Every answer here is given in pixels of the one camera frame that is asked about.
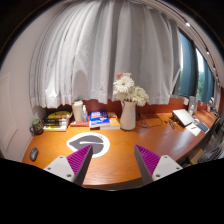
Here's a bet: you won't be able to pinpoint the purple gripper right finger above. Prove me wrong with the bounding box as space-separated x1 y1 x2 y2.
134 145 182 185

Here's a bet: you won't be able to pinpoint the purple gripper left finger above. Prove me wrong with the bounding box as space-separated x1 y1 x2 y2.
44 145 93 186

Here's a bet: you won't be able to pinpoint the round white grey mouse pad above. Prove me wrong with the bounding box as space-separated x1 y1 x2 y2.
66 132 110 158

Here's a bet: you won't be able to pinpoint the grey computer mouse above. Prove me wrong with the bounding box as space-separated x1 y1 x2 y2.
29 148 39 161

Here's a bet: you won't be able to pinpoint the stack of yellow black books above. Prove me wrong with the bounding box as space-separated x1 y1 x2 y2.
43 111 72 132

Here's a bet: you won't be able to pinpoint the small clear bottle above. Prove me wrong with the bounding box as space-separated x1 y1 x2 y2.
82 105 88 122

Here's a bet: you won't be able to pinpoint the white paper sheet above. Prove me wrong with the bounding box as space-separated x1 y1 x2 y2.
186 124 201 136

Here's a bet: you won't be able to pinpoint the silver laptop on stand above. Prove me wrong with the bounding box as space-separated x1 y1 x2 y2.
172 109 193 127

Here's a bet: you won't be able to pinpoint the black office chair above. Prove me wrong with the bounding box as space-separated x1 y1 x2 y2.
198 142 224 164

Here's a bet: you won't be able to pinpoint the white ceramic vase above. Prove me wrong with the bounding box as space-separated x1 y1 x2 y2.
120 101 136 130

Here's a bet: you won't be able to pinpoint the orange book under blue book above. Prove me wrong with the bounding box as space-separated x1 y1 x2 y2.
100 112 120 130

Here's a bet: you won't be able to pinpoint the white tissue roll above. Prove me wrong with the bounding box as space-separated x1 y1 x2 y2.
72 100 83 121

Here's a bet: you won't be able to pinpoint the dark smartphone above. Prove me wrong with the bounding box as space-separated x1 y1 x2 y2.
197 122 209 133

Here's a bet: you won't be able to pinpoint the white and pink flowers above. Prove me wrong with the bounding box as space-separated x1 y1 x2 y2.
113 73 149 107

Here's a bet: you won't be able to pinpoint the white curtain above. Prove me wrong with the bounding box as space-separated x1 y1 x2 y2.
30 0 181 108

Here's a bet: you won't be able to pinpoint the dark teal curtain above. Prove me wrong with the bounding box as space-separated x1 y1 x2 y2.
173 32 214 103

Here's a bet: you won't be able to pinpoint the black cable on desk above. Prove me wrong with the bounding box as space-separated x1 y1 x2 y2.
136 113 169 129

